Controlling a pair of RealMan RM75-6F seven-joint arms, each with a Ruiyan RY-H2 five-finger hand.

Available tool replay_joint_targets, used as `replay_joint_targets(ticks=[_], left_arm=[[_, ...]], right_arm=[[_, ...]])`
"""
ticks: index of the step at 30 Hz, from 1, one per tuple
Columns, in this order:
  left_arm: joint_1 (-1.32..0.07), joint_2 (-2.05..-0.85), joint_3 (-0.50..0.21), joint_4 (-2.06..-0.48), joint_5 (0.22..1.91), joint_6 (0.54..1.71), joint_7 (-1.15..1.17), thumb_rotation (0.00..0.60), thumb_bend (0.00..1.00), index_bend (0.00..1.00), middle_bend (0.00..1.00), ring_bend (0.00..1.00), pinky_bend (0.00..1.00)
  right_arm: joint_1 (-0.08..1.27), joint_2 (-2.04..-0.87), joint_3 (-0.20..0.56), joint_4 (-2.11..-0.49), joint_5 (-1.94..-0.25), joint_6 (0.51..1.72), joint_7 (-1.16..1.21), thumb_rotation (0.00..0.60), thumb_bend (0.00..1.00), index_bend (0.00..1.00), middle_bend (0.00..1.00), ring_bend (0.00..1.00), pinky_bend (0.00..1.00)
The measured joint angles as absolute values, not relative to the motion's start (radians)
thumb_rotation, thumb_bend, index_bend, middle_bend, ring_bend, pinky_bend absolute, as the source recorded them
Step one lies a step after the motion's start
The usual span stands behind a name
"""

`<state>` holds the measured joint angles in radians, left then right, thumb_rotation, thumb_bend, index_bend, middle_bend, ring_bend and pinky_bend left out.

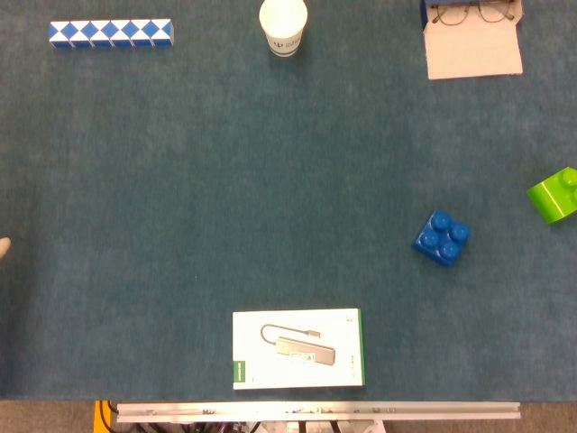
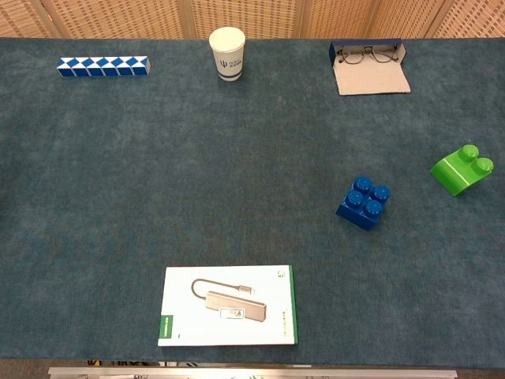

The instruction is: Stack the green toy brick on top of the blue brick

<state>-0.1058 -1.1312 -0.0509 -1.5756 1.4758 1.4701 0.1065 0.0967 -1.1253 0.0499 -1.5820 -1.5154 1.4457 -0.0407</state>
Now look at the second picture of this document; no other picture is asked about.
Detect blue white snake puzzle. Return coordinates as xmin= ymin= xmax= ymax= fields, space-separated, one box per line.
xmin=56 ymin=55 xmax=152 ymax=78

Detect teal felt table cloth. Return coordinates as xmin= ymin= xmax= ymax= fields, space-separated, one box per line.
xmin=0 ymin=36 xmax=505 ymax=370

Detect aluminium frame rail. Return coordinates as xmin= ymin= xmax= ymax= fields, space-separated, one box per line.
xmin=47 ymin=366 xmax=458 ymax=379

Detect white paper cup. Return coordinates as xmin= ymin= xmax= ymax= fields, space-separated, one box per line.
xmin=208 ymin=27 xmax=247 ymax=82

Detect woven rattan folding screen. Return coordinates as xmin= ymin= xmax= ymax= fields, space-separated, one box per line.
xmin=0 ymin=0 xmax=505 ymax=39

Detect blue toy block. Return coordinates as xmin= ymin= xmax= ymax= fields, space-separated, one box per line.
xmin=335 ymin=175 xmax=391 ymax=232

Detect blue glasses case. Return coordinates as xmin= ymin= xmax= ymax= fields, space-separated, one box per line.
xmin=329 ymin=38 xmax=412 ymax=96

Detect white USB hub box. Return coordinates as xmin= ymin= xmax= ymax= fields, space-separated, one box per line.
xmin=157 ymin=265 xmax=300 ymax=347

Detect green toy block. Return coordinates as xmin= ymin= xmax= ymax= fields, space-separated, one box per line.
xmin=429 ymin=144 xmax=495 ymax=197

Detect black rimmed eyeglasses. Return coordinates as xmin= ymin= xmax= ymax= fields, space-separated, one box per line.
xmin=335 ymin=44 xmax=400 ymax=66

